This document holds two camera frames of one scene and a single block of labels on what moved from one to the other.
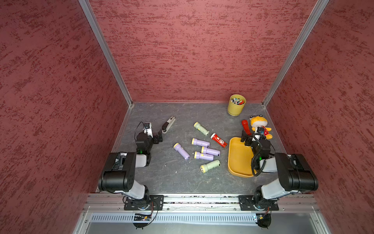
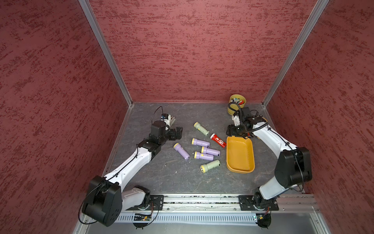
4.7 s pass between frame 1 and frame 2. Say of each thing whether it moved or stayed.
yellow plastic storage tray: stayed
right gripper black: moved
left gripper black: moved
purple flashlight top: stayed
